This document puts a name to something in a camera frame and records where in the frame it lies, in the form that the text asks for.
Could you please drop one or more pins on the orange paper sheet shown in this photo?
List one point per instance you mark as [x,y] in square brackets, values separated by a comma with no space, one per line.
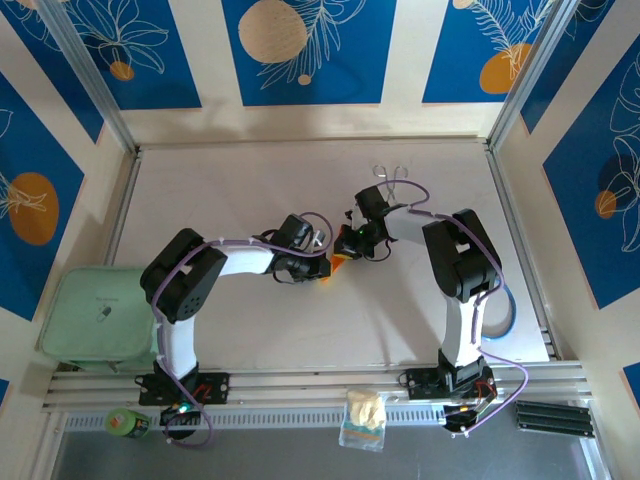
[340,264]

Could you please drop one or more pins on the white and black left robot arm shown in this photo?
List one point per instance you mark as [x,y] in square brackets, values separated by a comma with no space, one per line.
[182,345]

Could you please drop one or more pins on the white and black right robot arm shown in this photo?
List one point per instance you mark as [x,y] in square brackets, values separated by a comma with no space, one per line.
[460,330]

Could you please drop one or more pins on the metal forceps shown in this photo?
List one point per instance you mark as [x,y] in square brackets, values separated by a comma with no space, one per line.
[391,186]

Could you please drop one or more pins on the clear bag with yellow contents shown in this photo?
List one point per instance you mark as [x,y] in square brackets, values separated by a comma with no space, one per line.
[365,410]

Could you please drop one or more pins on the blue stethoscope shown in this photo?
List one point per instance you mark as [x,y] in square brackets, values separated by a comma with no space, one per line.
[512,310]

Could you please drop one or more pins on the black controller board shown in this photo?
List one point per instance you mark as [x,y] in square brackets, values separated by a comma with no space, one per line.
[180,415]
[462,420]

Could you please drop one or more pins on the green round can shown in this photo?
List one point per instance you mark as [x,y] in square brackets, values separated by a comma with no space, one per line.
[125,422]

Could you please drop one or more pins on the black ribbed block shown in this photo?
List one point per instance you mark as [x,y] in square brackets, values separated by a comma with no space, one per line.
[550,419]

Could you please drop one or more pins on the aluminium mounting rail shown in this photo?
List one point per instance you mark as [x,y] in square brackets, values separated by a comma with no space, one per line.
[310,385]

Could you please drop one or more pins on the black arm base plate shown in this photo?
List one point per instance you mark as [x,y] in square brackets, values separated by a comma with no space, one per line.
[217,387]
[420,385]

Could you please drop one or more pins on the aluminium table side rail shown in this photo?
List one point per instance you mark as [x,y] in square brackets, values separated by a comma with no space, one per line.
[125,200]
[501,175]

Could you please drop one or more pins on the aluminium frame post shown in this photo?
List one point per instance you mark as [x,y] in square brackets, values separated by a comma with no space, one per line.
[91,75]
[530,75]

